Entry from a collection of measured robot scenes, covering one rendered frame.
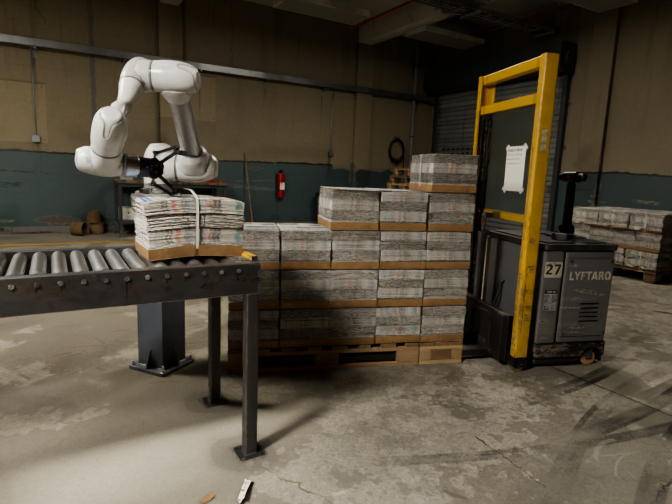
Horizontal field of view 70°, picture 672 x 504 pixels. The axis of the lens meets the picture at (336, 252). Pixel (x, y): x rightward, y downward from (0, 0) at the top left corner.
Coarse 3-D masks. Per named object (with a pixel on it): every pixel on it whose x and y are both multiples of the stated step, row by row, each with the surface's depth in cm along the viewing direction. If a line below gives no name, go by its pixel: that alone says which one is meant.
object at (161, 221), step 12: (132, 204) 194; (144, 204) 174; (156, 204) 176; (168, 204) 178; (180, 204) 181; (144, 216) 178; (156, 216) 177; (168, 216) 180; (180, 216) 182; (144, 228) 183; (156, 228) 178; (168, 228) 180; (180, 228) 183; (144, 240) 185; (156, 240) 179; (168, 240) 181; (180, 240) 184
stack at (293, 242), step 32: (256, 224) 290; (288, 224) 298; (320, 224) 306; (288, 256) 271; (320, 256) 275; (352, 256) 279; (384, 256) 283; (416, 256) 287; (288, 288) 274; (320, 288) 278; (352, 288) 282; (384, 288) 286; (416, 288) 290; (288, 320) 278; (320, 320) 282; (352, 320) 285; (384, 320) 290; (416, 320) 294; (288, 352) 280; (320, 352) 284; (352, 352) 289; (416, 352) 298
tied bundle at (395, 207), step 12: (384, 192) 277; (396, 192) 278; (408, 192) 280; (384, 204) 278; (396, 204) 280; (408, 204) 281; (420, 204) 282; (384, 216) 279; (396, 216) 280; (408, 216) 282; (420, 216) 283
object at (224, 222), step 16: (208, 208) 187; (224, 208) 190; (240, 208) 193; (208, 224) 188; (224, 224) 191; (240, 224) 196; (208, 240) 189; (224, 240) 193; (240, 240) 196; (224, 256) 195
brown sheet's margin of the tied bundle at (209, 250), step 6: (204, 246) 188; (210, 246) 190; (216, 246) 191; (222, 246) 192; (228, 246) 194; (234, 246) 195; (240, 246) 196; (204, 252) 189; (210, 252) 190; (216, 252) 191; (222, 252) 193; (228, 252) 194; (234, 252) 195; (240, 252) 197
